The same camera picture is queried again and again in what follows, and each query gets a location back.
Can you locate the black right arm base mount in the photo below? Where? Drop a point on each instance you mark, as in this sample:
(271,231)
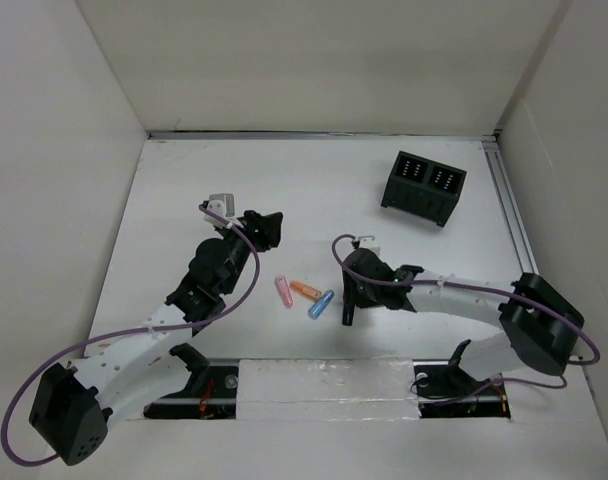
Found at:
(445,391)

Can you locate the blue translucent highlighter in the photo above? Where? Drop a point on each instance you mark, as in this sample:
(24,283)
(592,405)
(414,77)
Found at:
(321,304)

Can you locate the aluminium rail back edge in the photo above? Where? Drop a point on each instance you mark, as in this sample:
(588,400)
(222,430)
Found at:
(296,135)

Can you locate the black slotted pen organizer box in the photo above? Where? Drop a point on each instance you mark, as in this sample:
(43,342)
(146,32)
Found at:
(423,187)

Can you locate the black highlighter pink cap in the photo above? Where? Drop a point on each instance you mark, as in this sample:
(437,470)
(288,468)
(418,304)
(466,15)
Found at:
(348,314)

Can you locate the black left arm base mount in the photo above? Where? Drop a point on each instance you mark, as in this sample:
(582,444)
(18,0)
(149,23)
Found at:
(213,398)

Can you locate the pink translucent highlighter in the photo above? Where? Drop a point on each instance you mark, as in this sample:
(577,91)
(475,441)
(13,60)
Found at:
(283,288)

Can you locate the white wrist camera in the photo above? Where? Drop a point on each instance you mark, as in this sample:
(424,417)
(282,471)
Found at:
(368,242)
(219,209)

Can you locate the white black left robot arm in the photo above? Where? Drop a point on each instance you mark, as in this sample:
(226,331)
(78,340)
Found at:
(75,407)

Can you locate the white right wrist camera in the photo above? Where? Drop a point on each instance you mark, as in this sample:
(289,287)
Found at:
(368,242)

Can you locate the orange translucent highlighter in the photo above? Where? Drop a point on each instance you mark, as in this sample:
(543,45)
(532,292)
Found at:
(306,291)

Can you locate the aluminium rail right side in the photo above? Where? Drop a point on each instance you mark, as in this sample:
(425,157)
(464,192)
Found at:
(509,207)

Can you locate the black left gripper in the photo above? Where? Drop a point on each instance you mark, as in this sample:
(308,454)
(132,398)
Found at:
(260,230)

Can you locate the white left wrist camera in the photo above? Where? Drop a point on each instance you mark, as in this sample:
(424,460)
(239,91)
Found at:
(219,209)

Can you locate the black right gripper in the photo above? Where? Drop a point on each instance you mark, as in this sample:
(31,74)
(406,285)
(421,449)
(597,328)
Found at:
(351,295)

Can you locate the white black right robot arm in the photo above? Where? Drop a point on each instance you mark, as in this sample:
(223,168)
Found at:
(537,327)

